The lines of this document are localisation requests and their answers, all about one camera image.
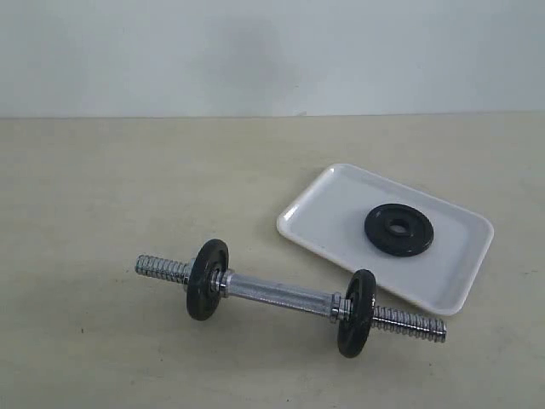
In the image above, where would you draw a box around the chrome threaded dumbbell bar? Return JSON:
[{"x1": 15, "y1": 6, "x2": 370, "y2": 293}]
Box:
[{"x1": 135, "y1": 255, "x2": 447, "y2": 343}]

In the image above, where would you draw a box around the white rectangular plastic tray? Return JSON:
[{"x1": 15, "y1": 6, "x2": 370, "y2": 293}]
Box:
[{"x1": 277, "y1": 164, "x2": 494, "y2": 316}]

